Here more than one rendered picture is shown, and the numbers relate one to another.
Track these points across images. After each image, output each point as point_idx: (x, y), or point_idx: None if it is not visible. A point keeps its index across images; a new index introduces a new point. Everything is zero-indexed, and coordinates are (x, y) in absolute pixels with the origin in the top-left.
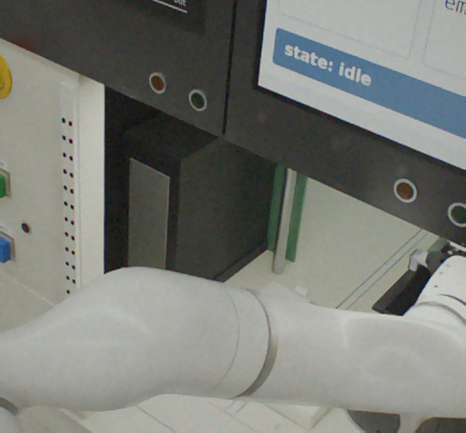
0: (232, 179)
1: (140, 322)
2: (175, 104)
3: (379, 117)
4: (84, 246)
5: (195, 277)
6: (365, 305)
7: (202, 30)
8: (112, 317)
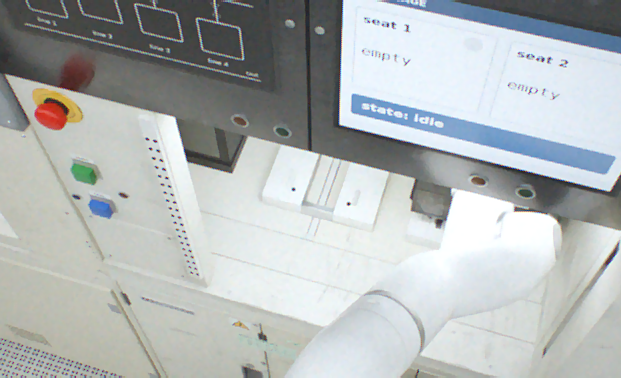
0: None
1: None
2: (259, 132)
3: (453, 144)
4: (183, 202)
5: (363, 322)
6: None
7: (279, 92)
8: None
